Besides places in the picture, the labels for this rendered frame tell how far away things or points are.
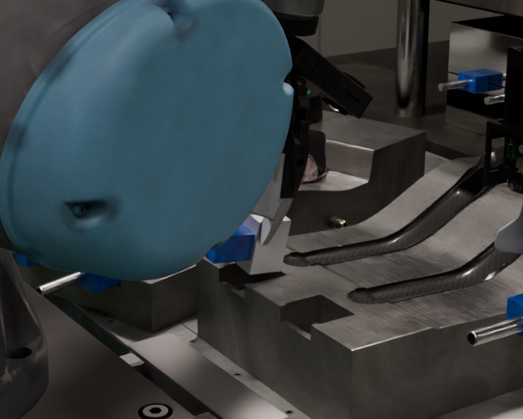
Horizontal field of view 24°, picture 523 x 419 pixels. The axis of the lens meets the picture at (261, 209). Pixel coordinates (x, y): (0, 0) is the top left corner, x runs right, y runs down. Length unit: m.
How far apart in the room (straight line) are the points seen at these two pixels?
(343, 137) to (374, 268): 0.38
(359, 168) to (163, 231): 1.06
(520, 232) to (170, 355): 0.35
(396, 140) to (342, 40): 2.64
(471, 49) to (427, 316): 1.01
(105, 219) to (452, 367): 0.69
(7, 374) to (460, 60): 1.55
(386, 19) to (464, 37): 2.22
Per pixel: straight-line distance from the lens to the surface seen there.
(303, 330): 1.07
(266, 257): 1.13
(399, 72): 2.13
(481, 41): 2.01
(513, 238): 0.98
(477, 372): 1.11
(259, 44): 0.45
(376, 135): 1.55
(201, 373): 0.73
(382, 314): 1.07
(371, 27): 4.22
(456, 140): 2.01
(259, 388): 1.13
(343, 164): 1.51
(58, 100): 0.41
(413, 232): 1.28
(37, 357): 0.61
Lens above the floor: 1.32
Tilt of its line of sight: 19 degrees down
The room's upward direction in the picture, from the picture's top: straight up
